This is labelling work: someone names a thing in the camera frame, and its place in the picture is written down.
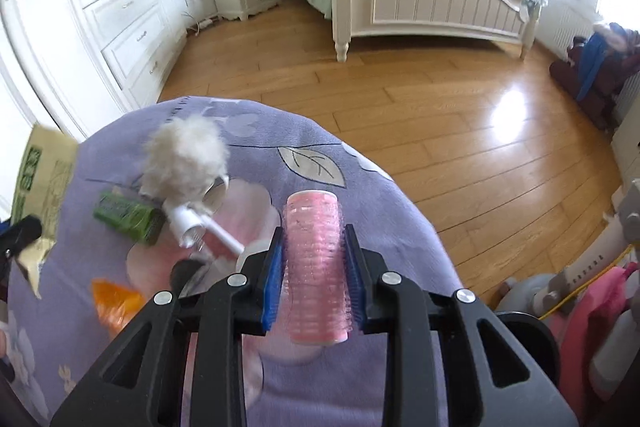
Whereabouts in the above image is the dark red massage chair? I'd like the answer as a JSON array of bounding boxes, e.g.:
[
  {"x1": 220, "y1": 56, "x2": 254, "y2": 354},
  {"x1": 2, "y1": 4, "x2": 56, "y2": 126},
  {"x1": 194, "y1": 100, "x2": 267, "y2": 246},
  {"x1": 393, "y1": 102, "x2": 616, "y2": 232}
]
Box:
[{"x1": 550, "y1": 24, "x2": 640, "y2": 132}]

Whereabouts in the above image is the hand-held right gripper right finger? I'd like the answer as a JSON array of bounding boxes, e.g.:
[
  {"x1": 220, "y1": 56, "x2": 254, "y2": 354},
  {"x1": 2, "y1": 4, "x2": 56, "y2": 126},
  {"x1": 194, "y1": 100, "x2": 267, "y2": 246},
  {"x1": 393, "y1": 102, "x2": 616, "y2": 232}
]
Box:
[{"x1": 342, "y1": 224, "x2": 581, "y2": 427}]

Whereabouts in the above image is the purple floral tablecloth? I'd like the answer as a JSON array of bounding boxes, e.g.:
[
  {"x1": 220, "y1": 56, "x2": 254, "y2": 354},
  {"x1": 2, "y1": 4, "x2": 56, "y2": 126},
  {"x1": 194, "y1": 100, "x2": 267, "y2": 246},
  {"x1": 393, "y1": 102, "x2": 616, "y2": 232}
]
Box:
[{"x1": 0, "y1": 96, "x2": 463, "y2": 427}]

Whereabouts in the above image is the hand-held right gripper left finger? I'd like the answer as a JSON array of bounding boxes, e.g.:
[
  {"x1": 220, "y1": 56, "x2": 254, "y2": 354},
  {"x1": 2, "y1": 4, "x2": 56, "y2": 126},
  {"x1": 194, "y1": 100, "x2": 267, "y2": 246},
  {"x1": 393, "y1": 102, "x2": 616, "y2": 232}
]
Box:
[{"x1": 50, "y1": 227, "x2": 286, "y2": 427}]

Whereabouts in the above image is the orange snack packet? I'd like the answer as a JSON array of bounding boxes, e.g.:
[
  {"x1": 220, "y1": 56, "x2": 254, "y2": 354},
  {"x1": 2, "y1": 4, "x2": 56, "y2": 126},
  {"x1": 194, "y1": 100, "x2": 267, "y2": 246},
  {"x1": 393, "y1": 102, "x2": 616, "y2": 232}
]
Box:
[{"x1": 92, "y1": 278, "x2": 146, "y2": 335}]

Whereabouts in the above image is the pink hair roller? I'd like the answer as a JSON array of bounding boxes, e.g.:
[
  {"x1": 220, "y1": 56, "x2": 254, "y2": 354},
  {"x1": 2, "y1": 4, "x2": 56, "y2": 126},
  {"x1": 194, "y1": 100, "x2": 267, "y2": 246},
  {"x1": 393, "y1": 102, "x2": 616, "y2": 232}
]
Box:
[{"x1": 281, "y1": 189, "x2": 353, "y2": 348}]

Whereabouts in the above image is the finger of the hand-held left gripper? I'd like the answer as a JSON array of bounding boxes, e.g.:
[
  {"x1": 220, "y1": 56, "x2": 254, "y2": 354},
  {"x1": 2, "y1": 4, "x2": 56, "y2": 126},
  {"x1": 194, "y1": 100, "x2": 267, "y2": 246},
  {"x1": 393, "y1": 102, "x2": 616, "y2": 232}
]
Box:
[{"x1": 0, "y1": 215, "x2": 43, "y2": 258}]

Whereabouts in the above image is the white fluffy ball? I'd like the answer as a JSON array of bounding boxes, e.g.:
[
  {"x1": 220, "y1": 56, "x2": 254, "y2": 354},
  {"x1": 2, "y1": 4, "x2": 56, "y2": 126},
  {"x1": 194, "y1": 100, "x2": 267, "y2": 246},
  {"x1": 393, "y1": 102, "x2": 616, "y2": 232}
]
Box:
[{"x1": 139, "y1": 114, "x2": 230, "y2": 202}]

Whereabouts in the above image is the dark green snack packet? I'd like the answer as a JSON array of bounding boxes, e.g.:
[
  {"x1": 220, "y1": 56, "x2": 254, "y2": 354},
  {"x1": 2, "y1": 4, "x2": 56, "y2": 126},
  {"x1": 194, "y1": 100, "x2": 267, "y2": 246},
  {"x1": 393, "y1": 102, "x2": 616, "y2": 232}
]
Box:
[{"x1": 95, "y1": 189, "x2": 166, "y2": 245}]

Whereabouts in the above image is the white wardrobe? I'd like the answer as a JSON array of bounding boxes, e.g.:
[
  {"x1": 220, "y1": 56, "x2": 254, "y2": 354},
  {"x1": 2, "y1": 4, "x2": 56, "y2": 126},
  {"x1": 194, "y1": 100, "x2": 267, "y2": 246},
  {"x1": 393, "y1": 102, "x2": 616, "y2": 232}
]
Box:
[{"x1": 0, "y1": 0, "x2": 188, "y2": 142}]

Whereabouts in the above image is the blue cloth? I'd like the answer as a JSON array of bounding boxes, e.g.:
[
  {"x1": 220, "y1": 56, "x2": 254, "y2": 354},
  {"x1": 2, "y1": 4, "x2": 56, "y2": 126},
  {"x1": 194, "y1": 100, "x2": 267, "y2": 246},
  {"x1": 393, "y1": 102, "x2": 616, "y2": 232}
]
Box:
[{"x1": 575, "y1": 32, "x2": 621, "y2": 102}]

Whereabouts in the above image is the yellow cable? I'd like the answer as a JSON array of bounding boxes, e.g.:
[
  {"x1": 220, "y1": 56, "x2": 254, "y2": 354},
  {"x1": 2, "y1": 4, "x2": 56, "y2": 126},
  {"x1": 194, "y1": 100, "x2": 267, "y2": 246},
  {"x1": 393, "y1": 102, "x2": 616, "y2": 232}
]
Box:
[{"x1": 545, "y1": 244, "x2": 638, "y2": 323}]

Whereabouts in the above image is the beige bag with green print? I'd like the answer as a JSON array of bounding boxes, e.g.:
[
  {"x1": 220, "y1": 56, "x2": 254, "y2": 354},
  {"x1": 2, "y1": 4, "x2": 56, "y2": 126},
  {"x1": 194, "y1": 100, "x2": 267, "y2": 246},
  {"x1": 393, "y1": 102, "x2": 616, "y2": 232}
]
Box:
[{"x1": 10, "y1": 124, "x2": 81, "y2": 248}]

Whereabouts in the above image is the white radiator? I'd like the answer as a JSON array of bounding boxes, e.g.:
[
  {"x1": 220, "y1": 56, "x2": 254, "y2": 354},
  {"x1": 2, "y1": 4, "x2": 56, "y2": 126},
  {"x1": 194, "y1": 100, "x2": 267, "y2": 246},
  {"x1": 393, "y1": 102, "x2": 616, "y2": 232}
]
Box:
[{"x1": 550, "y1": 4, "x2": 596, "y2": 58}]

